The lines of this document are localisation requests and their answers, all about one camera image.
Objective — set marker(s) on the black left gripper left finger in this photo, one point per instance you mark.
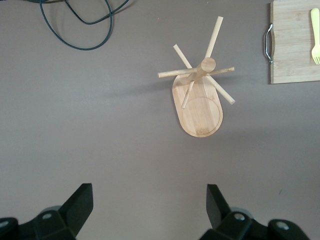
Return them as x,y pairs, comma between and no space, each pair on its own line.
72,215

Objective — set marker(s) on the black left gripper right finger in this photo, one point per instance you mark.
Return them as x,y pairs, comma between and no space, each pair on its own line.
220,215

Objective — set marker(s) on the wooden mug rack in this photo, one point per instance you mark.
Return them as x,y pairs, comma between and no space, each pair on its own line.
202,117

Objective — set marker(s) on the yellow plastic fork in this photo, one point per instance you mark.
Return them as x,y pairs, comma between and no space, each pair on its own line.
315,30

